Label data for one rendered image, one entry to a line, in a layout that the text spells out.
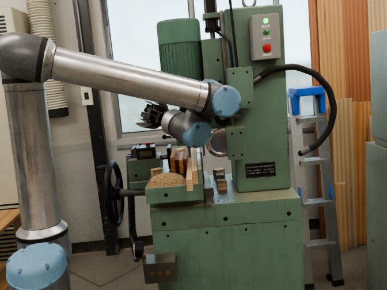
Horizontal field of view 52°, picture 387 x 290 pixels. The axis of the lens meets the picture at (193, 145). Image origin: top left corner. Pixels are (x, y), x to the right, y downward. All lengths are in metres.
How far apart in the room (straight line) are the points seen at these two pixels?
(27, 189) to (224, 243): 0.75
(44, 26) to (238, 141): 1.77
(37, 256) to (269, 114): 0.96
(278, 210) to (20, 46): 1.04
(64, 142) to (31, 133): 1.86
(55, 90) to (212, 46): 1.50
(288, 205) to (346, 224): 1.42
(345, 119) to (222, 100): 1.82
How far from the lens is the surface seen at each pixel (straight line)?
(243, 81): 1.47
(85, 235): 3.22
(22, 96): 1.20
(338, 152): 2.86
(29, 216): 1.26
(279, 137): 1.60
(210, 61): 1.59
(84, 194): 3.11
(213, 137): 1.54
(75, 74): 1.06
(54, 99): 2.84
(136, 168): 1.67
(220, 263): 1.61
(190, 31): 1.59
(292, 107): 2.34
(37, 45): 1.06
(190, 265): 1.61
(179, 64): 1.57
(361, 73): 3.07
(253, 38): 1.51
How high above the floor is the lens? 1.29
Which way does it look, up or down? 10 degrees down
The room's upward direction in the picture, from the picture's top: 5 degrees counter-clockwise
